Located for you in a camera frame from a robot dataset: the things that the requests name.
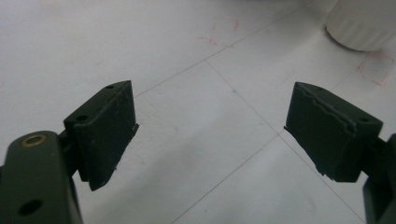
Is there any beige rice container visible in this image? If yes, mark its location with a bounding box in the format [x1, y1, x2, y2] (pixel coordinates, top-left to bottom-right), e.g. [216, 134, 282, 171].
[324, 0, 396, 52]

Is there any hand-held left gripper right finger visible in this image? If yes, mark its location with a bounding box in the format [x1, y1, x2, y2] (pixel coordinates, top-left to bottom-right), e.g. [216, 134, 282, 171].
[284, 81, 384, 183]

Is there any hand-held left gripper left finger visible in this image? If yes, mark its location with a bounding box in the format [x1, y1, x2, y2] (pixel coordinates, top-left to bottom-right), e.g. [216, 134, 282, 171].
[64, 79, 140, 191]

